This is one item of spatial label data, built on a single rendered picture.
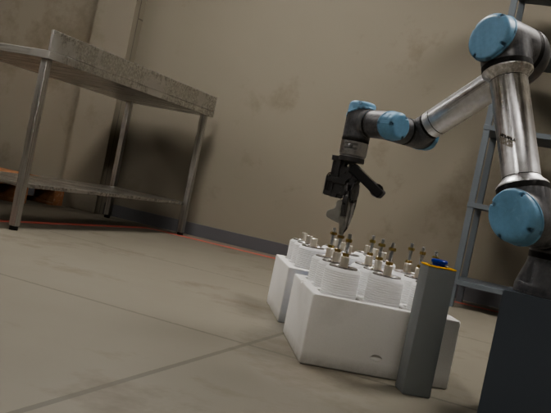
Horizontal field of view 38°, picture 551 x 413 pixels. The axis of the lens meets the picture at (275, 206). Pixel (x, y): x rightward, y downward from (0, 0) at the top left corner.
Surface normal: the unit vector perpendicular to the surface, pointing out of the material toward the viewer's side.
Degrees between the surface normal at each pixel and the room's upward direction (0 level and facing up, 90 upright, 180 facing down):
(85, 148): 90
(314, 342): 90
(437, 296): 90
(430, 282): 90
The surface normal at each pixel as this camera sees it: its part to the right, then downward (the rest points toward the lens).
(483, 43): -0.76, -0.27
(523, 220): -0.76, -0.01
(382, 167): -0.35, -0.05
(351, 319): 0.10, 0.04
